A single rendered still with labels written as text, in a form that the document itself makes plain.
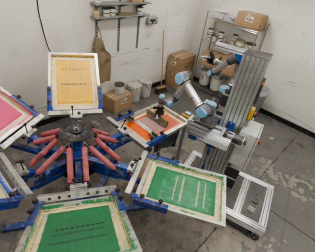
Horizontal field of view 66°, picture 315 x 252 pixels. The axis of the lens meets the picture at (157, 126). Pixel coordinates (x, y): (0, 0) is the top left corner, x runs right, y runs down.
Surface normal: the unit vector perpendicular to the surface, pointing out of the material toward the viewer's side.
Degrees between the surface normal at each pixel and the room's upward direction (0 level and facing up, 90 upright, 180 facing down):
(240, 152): 90
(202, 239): 0
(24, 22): 90
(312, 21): 90
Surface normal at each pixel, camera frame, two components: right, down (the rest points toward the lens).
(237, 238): 0.13, -0.81
